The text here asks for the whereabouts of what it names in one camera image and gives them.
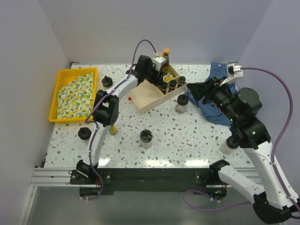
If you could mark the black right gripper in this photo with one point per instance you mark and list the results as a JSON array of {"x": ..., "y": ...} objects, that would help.
[{"x": 208, "y": 88}]

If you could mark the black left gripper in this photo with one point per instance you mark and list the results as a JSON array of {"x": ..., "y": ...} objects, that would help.
[{"x": 156, "y": 80}]

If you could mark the sauce bottle green label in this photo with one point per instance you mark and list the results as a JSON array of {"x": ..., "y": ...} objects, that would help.
[
  {"x": 162, "y": 68},
  {"x": 166, "y": 56}
]

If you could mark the small dark spice jar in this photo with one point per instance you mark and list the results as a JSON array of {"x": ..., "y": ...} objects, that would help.
[{"x": 181, "y": 81}]

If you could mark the spice jar black lid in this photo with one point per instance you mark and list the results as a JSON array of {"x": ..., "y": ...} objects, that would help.
[
  {"x": 172, "y": 85},
  {"x": 163, "y": 87}
]

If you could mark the beige wooden divided box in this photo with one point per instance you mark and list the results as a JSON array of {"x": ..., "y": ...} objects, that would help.
[{"x": 147, "y": 96}]

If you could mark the small yellow oil bottle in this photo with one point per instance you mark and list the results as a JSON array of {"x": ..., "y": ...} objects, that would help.
[
  {"x": 113, "y": 130},
  {"x": 168, "y": 77}
]

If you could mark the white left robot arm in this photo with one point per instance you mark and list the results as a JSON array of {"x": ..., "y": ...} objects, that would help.
[{"x": 106, "y": 108}]

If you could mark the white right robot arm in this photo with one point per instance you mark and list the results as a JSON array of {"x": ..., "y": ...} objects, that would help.
[{"x": 274, "y": 200}]

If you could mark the glass shaker jar brown residue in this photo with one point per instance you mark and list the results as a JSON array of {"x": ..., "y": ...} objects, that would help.
[{"x": 182, "y": 102}]

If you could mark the glass shaker jar white powder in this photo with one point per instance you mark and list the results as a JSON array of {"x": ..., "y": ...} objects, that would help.
[{"x": 106, "y": 82}]

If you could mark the shaker jar front right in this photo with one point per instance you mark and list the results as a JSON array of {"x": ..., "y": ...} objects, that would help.
[{"x": 229, "y": 145}]

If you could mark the open glass jar black rim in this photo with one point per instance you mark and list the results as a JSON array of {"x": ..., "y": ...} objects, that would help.
[{"x": 146, "y": 137}]

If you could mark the yellow plastic tray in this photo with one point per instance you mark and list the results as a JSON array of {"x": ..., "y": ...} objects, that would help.
[{"x": 64, "y": 77}]

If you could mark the lemon print cloth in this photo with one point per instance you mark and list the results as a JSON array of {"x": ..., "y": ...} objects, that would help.
[{"x": 75, "y": 99}]

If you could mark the shaker jar front left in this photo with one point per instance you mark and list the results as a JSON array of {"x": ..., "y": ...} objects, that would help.
[{"x": 84, "y": 133}]

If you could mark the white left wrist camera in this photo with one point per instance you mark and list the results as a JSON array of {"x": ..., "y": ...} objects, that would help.
[{"x": 159, "y": 61}]

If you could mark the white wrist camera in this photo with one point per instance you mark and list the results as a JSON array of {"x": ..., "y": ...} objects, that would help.
[
  {"x": 234, "y": 73},
  {"x": 159, "y": 61}
]

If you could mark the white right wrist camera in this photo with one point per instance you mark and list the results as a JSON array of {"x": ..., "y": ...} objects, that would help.
[{"x": 234, "y": 73}]

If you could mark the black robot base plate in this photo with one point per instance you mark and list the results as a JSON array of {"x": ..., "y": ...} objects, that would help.
[{"x": 149, "y": 180}]

